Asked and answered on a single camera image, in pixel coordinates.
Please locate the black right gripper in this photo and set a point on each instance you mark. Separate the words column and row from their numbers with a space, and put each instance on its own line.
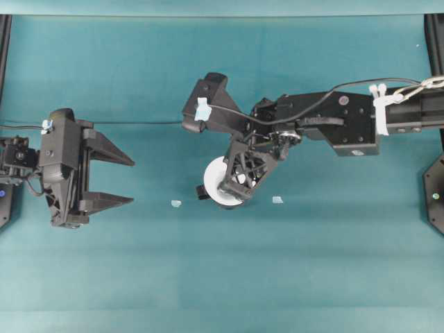
column 247, row 170

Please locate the black frame post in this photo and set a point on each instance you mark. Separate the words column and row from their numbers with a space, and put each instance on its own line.
column 433, row 27
column 5, row 31

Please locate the right blue tape mark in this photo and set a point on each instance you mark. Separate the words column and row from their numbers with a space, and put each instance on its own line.
column 277, row 200

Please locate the black right frame post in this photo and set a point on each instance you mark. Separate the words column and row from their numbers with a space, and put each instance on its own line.
column 433, row 27

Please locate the left blue tape mark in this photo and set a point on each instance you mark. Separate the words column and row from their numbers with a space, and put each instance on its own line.
column 176, row 203

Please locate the black left frame post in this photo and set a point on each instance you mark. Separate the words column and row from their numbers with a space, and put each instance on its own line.
column 5, row 31

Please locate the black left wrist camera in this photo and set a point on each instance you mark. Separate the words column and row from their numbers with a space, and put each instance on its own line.
column 57, row 119

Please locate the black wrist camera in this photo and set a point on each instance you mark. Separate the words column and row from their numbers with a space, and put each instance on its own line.
column 210, row 107
column 57, row 119

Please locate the blue tape mark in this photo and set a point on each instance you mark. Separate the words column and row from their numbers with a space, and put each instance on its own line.
column 176, row 203
column 277, row 200

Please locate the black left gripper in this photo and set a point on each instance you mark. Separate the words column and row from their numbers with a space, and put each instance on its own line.
column 64, row 160

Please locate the white cable ties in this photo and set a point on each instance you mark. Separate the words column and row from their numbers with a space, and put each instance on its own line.
column 381, row 100

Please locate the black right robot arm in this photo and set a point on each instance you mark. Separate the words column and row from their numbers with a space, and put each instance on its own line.
column 352, row 124

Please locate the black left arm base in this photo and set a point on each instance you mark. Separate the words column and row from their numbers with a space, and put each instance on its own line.
column 11, row 205

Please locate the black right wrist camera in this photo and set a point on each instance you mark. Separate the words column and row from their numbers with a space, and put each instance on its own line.
column 210, row 107

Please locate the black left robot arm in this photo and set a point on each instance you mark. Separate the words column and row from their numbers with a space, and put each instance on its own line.
column 20, row 163

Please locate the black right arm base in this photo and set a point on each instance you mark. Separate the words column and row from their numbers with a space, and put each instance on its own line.
column 433, row 186

